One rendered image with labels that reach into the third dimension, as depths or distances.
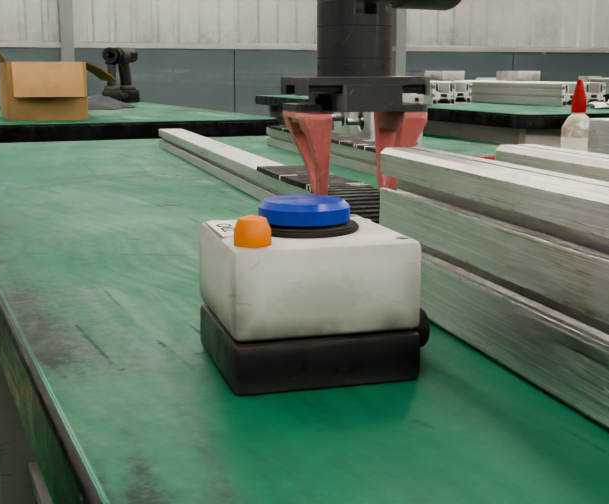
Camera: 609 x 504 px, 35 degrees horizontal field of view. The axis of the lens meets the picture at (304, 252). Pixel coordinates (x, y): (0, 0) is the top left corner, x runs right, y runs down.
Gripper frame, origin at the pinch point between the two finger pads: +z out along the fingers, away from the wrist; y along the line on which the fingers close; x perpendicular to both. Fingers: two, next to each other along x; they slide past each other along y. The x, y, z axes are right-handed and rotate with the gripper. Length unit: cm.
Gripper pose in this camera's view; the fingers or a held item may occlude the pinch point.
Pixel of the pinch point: (353, 195)
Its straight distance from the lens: 76.5
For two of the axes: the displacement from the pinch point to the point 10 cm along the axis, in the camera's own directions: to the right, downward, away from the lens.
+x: -2.7, -1.8, 9.5
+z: 0.0, 9.8, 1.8
